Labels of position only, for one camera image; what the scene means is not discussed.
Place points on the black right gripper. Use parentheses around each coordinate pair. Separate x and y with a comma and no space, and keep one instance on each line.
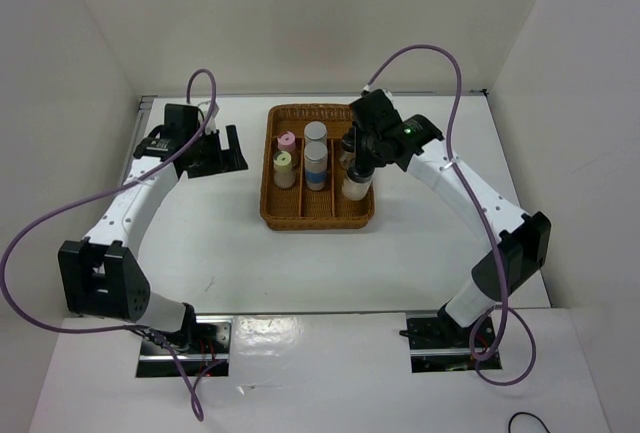
(360,155)

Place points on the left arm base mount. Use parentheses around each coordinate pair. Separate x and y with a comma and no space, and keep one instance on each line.
(208,354)

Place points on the black cap clear bottle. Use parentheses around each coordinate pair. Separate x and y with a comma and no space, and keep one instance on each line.
(357,183)
(347,145)

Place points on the yellow cap spice bottle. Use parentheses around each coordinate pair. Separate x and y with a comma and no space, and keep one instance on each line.
(284,174)

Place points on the silver lid blue label jar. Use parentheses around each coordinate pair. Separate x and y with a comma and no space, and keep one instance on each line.
(315,132)

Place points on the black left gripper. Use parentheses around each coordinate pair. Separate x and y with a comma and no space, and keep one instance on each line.
(225,160)

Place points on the brown wicker divided basket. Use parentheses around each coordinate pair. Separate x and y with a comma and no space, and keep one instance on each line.
(299,208)

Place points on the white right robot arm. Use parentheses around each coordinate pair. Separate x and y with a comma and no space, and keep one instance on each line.
(516,241)

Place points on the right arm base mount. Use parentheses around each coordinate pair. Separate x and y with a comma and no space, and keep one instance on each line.
(435,347)

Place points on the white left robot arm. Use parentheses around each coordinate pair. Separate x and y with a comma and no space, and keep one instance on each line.
(100,273)

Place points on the pink cap spice bottle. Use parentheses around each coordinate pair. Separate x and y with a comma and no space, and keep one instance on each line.
(286,142)

